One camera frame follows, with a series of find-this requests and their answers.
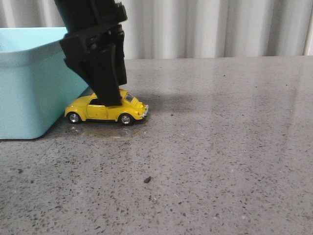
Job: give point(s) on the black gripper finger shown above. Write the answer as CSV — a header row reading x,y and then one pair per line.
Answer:
x,y
121,61
97,69

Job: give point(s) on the grey pleated curtain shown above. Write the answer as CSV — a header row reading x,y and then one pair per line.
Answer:
x,y
167,29

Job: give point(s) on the light blue plastic box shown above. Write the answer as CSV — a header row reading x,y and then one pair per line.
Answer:
x,y
35,84

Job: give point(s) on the yellow toy beetle car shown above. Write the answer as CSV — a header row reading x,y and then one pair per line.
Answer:
x,y
90,108

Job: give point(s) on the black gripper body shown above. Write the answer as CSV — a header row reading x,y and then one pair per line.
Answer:
x,y
91,26

